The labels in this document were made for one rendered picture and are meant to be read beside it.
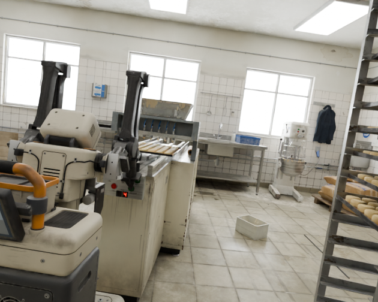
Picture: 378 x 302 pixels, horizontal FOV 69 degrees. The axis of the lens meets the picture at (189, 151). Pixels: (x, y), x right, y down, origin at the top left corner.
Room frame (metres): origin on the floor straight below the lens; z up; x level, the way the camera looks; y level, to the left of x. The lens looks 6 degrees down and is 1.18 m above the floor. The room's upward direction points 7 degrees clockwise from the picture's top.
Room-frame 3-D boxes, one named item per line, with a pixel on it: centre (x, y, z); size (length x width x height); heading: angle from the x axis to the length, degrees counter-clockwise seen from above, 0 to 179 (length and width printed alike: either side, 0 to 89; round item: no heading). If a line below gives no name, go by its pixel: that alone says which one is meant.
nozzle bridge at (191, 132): (2.41, 0.29, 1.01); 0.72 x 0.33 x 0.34; 86
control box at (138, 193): (1.54, 0.35, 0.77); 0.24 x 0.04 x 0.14; 86
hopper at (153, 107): (2.41, 0.29, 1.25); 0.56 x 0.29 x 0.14; 86
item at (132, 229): (1.90, 0.32, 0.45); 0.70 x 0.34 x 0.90; 176
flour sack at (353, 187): (4.09, -2.79, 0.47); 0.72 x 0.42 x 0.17; 99
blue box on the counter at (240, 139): (5.15, -1.07, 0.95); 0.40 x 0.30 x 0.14; 97
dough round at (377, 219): (0.78, -0.58, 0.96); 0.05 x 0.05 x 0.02
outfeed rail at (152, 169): (2.51, 0.14, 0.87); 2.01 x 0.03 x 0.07; 176
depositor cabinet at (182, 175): (2.88, 0.26, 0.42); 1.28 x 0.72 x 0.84; 176
